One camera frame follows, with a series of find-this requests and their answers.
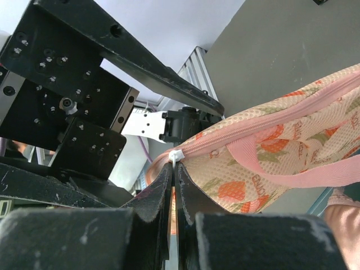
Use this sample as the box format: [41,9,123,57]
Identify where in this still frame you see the floral mesh laundry bag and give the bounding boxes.
[146,65,359,213]

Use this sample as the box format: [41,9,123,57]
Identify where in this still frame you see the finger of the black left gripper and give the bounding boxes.
[13,1,224,116]
[1,164,133,208]

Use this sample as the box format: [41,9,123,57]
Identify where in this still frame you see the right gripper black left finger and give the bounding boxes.
[1,164,172,269]

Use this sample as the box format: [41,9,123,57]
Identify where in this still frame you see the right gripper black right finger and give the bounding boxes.
[174,163,346,269]

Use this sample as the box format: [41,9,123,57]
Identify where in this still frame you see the teal plastic basin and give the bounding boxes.
[307,183,359,218]

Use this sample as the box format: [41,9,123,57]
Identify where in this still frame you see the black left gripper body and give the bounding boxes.
[1,36,138,180]

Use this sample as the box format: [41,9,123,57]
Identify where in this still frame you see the pink bra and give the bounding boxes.
[324,187,359,269]

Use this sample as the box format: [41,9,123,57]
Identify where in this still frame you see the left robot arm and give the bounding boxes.
[1,1,224,209]

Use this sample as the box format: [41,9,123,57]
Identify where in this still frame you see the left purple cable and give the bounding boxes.
[137,101,158,164]

